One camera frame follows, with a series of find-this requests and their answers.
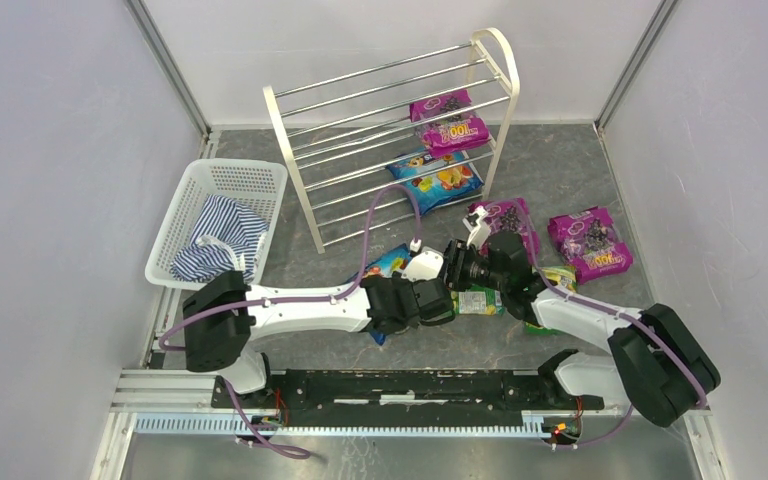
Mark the green yellow Fox's candy bag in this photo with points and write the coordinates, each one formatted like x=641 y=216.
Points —
x=563 y=276

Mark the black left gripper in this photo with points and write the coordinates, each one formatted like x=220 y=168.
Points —
x=438 y=299

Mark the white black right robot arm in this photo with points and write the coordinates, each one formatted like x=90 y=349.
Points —
x=649 y=359

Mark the cream metal shelf rack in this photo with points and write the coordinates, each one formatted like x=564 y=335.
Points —
x=491 y=60

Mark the blue striped cloth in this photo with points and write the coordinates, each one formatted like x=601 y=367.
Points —
x=227 y=236

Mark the purple grape candy bag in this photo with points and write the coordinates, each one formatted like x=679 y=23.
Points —
x=589 y=244
x=445 y=124
x=510 y=215

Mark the white plastic basket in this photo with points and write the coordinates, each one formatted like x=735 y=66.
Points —
x=257 y=184

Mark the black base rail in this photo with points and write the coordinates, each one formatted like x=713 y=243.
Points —
x=411 y=398

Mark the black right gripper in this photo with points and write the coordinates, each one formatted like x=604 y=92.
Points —
x=459 y=266

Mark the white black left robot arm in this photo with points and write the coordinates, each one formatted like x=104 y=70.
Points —
x=220 y=319

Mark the blue Slendy candy bag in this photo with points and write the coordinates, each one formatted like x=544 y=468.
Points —
x=387 y=265
x=436 y=181

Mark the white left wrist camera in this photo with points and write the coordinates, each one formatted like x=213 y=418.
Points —
x=425 y=265

